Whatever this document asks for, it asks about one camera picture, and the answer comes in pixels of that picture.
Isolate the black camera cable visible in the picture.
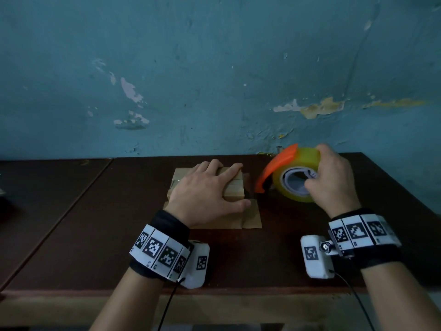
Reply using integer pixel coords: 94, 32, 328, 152
157, 277, 186, 331
329, 269, 376, 331

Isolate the black left camera cable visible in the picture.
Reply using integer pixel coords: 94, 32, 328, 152
157, 277, 186, 331

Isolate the person's right forearm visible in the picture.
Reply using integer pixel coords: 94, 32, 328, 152
360, 262, 441, 331

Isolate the orange tape dispenser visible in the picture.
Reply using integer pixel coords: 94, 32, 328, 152
254, 143, 317, 197

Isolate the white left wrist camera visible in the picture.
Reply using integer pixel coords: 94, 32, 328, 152
177, 240, 210, 289

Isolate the brown cardboard box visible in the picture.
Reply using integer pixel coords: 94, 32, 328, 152
162, 167, 262, 230

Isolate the black left wristband with markers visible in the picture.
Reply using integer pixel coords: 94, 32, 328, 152
129, 210, 191, 282

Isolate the black right wristband with markers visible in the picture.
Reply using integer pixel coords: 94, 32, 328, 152
327, 208, 403, 270

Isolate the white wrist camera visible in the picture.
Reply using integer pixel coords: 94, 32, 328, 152
300, 234, 340, 280
177, 240, 210, 289

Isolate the person's right hand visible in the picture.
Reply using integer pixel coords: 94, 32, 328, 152
304, 143, 362, 219

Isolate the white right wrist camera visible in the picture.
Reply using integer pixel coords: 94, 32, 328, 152
300, 234, 340, 280

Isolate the black wristband with markers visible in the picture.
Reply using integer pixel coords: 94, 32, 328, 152
327, 208, 403, 270
129, 210, 191, 282

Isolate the person's left hand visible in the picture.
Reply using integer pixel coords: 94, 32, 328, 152
164, 159, 251, 228

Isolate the person's left forearm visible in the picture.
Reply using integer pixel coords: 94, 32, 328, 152
89, 267, 165, 331

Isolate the black right camera cable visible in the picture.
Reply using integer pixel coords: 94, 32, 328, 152
329, 269, 376, 331

